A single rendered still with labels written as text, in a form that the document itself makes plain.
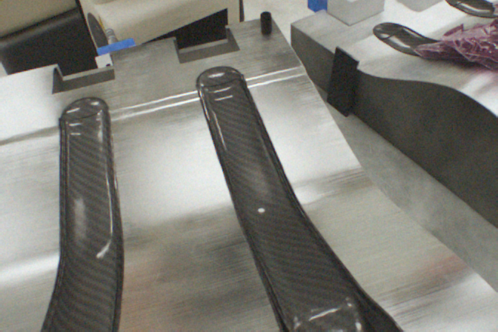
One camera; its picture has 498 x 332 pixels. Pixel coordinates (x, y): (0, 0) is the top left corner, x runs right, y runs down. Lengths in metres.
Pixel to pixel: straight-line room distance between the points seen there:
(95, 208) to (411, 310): 0.20
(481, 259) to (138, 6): 0.54
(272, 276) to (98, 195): 0.14
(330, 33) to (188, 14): 0.30
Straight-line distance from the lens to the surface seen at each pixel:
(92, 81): 0.44
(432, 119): 0.38
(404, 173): 0.42
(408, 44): 0.48
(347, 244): 0.24
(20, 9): 0.95
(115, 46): 0.53
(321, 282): 0.22
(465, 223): 0.40
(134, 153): 0.32
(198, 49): 0.43
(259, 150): 0.31
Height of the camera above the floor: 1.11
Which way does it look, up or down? 46 degrees down
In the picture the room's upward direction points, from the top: 6 degrees counter-clockwise
